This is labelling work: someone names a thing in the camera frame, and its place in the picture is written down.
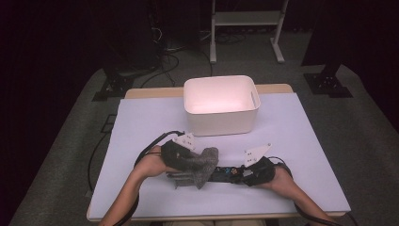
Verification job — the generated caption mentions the person's left hand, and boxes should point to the person's left hand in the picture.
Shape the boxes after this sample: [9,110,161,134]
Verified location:
[133,145,177,178]

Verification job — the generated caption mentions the white plastic storage box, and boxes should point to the white plastic storage box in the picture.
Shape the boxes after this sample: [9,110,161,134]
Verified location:
[183,74,262,137]

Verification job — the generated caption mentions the grey fluffy cloth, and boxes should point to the grey fluffy cloth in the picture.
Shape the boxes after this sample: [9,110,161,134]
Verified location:
[166,146,220,190]

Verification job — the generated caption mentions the person's right hand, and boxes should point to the person's right hand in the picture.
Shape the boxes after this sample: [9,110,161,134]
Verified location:
[257,166,295,197]

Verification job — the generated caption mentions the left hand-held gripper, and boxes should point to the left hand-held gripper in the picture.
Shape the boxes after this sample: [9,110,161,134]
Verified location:
[160,132,201,172]

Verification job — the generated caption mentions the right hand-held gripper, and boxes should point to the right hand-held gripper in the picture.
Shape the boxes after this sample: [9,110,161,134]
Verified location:
[241,142,277,187]

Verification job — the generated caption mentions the black stand base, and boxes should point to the black stand base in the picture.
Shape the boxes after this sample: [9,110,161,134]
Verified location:
[303,62,354,99]
[91,67,136,102]

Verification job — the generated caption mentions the black floor cables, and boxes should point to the black floor cables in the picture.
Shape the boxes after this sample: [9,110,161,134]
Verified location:
[137,24,215,89]

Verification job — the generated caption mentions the white metal stand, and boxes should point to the white metal stand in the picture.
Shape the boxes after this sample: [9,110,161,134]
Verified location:
[209,0,290,65]

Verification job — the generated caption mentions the wooden table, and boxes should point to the wooden table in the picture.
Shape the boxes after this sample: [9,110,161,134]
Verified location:
[86,83,352,222]

